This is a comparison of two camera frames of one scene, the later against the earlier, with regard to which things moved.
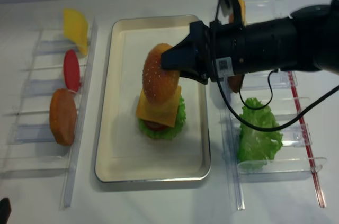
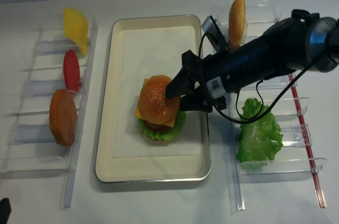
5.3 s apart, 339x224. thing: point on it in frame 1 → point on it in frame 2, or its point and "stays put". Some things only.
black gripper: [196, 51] → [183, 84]
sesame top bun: [161, 84] → [154, 106]
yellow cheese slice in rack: [76, 29] stays put
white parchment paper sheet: [130, 142] stays put
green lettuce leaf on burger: [167, 133] stays put
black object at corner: [5, 210] stays put
